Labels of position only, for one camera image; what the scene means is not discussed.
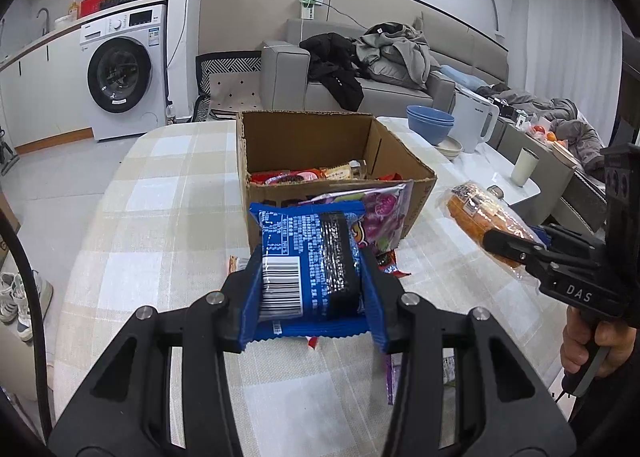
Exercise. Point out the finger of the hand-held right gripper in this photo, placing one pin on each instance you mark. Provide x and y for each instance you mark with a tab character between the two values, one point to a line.
505	243
545	237

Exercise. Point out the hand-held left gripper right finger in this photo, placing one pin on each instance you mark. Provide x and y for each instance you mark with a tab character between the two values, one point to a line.
377	297

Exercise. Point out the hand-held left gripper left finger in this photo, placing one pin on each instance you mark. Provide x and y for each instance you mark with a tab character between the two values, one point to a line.
250	297

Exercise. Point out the orange bread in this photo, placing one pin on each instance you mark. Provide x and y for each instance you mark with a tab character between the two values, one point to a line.
475	217

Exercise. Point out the blue cookie packet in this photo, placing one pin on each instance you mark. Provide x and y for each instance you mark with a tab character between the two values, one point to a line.
295	237

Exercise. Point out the purple candy bag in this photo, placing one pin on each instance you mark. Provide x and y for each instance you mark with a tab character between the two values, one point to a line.
385	207

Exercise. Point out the red cone snack bag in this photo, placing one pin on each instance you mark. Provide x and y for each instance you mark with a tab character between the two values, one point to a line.
265	178

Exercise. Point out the large cardboard box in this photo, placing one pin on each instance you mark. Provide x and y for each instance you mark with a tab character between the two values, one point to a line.
300	142

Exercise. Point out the person's right hand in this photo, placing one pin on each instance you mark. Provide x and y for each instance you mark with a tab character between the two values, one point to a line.
572	347

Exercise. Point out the grey side cabinet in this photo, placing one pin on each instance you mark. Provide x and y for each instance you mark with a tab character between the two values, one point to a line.
575	202

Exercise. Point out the cream tall cup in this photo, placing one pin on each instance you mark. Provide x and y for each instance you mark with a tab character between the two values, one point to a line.
522	167

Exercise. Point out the white purple snack packet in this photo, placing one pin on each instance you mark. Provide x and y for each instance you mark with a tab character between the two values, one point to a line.
392	377

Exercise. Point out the beige bowl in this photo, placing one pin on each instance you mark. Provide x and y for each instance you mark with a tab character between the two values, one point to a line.
565	152

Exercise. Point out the grey blanket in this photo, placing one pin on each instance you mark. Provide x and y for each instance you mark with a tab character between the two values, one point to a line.
575	132

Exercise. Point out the red fruit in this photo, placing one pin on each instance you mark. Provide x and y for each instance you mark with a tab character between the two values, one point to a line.
538	129

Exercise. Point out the white small bowls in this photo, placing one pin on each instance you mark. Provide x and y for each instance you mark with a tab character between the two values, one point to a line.
452	143

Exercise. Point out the white electric kettle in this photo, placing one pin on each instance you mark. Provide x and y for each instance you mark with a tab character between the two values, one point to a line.
472	122

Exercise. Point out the beige checked tablecloth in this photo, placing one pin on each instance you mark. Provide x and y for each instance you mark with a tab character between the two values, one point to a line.
150	217

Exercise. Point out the beige snack bar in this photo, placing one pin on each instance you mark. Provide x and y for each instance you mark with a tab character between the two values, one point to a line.
340	171

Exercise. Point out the blue bowl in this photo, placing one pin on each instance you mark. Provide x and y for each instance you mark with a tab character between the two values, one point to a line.
430	114
430	134

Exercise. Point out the light blue cloth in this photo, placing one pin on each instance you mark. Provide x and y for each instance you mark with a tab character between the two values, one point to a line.
460	77

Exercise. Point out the white curtain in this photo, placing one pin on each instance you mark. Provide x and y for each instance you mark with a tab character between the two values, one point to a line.
565	37

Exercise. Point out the grey sofa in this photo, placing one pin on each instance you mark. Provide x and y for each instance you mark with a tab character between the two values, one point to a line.
380	99

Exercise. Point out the plastic drink bottle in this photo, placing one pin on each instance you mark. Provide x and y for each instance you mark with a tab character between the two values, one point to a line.
171	114

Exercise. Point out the white sneaker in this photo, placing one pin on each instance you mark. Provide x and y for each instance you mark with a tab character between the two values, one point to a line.
42	302
10	297

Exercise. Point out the white washing machine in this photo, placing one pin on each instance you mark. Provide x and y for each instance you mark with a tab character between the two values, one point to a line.
150	112

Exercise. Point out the grey clothes pile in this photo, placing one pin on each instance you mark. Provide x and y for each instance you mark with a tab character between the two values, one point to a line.
400	57

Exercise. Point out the white base cabinet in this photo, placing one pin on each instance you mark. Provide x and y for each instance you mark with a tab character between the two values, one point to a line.
45	97

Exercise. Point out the red box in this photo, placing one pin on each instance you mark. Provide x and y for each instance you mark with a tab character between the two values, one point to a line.
95	6

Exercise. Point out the white bowl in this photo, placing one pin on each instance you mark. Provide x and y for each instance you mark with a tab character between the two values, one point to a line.
62	23

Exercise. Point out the yellow bottle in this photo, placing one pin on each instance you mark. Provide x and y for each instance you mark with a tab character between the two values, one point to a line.
73	9

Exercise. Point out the metal faucet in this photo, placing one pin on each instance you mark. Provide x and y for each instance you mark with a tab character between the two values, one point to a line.
46	19

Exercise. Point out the white wall socket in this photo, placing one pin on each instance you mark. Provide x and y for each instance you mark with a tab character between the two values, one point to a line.
310	7

